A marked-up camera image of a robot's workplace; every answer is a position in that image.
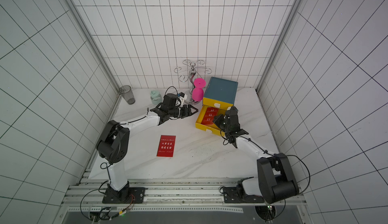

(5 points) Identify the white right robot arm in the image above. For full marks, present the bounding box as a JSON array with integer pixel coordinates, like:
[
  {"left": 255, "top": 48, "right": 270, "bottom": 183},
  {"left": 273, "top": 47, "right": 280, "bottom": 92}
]
[{"left": 213, "top": 106, "right": 301, "bottom": 204}]

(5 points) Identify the pink silicone goblet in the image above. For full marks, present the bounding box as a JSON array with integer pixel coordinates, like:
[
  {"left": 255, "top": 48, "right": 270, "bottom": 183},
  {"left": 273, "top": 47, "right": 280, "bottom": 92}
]
[{"left": 192, "top": 78, "right": 206, "bottom": 102}]

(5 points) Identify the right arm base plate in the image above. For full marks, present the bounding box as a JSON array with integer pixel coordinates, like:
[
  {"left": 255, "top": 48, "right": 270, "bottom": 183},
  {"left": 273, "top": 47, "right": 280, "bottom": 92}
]
[{"left": 219, "top": 186, "right": 264, "bottom": 204}]

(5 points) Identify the red postcard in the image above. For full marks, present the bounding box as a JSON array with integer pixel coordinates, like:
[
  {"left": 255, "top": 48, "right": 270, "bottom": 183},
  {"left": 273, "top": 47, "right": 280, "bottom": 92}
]
[
  {"left": 157, "top": 135, "right": 176, "bottom": 157},
  {"left": 201, "top": 107, "right": 219, "bottom": 126}
]

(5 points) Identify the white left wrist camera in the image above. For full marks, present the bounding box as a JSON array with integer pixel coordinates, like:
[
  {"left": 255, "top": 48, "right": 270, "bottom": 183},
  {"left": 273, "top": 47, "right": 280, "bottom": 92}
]
[{"left": 178, "top": 92, "right": 188, "bottom": 104}]

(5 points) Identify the chrome cup holder stand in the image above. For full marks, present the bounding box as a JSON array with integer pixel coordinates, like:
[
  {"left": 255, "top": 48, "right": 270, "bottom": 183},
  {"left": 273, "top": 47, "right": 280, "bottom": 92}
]
[{"left": 174, "top": 59, "right": 212, "bottom": 105}]

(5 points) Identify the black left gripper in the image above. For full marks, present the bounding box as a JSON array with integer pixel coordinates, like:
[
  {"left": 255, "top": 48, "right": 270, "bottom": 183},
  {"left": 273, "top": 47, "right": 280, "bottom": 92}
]
[{"left": 169, "top": 104, "right": 199, "bottom": 119}]

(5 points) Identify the mint green jar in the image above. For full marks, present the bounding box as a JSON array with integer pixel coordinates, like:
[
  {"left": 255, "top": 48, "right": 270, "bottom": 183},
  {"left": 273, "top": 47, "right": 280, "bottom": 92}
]
[{"left": 150, "top": 90, "right": 163, "bottom": 105}]

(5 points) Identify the teal drawer cabinet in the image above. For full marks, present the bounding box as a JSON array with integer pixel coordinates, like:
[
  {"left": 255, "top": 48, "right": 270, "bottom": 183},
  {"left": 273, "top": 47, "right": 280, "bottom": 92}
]
[{"left": 204, "top": 77, "right": 238, "bottom": 105}]

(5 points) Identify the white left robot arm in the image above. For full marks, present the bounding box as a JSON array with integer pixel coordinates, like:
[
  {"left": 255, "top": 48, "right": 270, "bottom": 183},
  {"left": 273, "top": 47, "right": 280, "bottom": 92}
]
[{"left": 96, "top": 93, "right": 199, "bottom": 192}]

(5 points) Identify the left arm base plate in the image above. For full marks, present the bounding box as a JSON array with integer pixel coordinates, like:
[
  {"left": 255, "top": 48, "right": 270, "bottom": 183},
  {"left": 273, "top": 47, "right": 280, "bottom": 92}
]
[{"left": 102, "top": 186, "right": 146, "bottom": 204}]

